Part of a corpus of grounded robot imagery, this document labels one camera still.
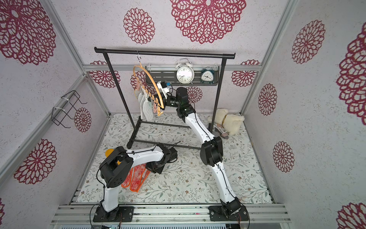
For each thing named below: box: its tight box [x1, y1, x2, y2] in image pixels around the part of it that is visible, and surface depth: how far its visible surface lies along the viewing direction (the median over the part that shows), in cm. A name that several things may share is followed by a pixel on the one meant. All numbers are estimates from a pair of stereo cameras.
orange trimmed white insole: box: [142, 164, 152, 186], surface depth 87 cm
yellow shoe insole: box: [104, 148, 115, 158], surface depth 101 cm
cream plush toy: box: [207, 107, 245, 136], surface depth 106 cm
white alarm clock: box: [175, 58, 195, 86], surface depth 89 cm
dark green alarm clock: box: [200, 66, 215, 85], surface depth 92 cm
